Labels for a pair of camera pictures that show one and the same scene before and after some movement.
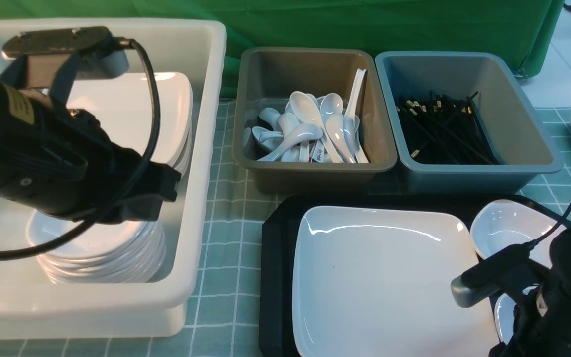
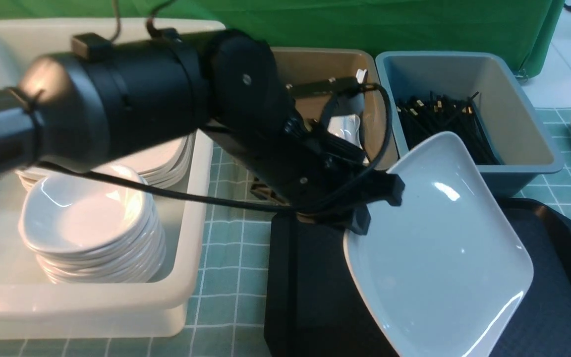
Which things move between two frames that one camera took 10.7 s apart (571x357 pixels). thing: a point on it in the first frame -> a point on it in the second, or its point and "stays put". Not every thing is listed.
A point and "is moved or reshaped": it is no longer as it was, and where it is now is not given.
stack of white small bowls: x=118 y=253 stays put
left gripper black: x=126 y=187 -> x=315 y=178
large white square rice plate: x=377 y=282 is moved or reshaped
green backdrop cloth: x=522 y=27 stays put
